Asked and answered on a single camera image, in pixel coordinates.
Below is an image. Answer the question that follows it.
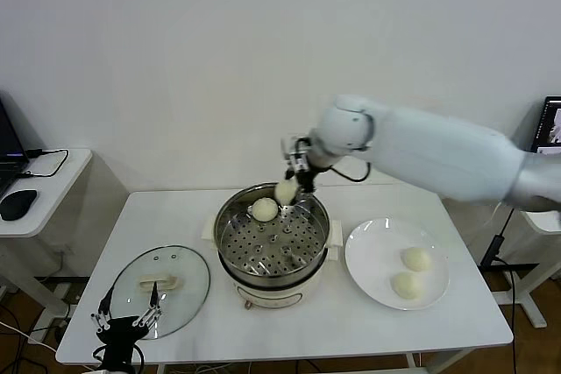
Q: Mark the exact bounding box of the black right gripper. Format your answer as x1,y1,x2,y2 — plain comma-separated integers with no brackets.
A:
283,163,317,208

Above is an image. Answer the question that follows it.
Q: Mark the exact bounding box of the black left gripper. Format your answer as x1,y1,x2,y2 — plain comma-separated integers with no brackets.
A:
90,281,162,351

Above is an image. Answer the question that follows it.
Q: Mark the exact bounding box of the white steamed baozi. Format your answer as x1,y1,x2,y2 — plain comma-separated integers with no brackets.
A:
389,272,426,301
401,246,433,272
273,180,299,206
251,197,279,222

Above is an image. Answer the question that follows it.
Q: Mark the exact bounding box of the round glass lid cream handle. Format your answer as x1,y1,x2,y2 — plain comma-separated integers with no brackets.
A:
108,244,211,340

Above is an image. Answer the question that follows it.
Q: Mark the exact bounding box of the stainless steel steamer basket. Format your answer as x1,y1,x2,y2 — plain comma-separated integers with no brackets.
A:
201,182,344,281

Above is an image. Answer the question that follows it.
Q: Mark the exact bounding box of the round white plate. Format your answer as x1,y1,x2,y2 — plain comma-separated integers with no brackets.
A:
344,217,451,312

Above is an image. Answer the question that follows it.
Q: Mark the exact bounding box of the cream electric cooking pot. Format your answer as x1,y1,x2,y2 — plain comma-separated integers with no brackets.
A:
202,233,341,312

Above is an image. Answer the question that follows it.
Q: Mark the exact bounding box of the black computer mouse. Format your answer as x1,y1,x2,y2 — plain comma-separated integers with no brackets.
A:
0,188,39,222

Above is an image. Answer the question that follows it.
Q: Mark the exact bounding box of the black laptop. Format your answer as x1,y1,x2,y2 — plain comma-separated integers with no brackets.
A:
0,97,27,200
529,95,561,154

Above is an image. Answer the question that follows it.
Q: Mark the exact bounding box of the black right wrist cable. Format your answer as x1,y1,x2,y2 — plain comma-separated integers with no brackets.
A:
330,162,373,183

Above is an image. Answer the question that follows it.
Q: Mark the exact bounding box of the black laptop cable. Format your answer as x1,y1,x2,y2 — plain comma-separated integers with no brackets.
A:
17,148,70,180

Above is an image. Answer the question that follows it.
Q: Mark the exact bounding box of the white cable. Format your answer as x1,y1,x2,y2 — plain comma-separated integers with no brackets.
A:
483,203,504,229

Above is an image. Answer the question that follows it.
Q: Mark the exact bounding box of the black cable with adapter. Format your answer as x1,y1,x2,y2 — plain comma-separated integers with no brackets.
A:
480,207,521,309

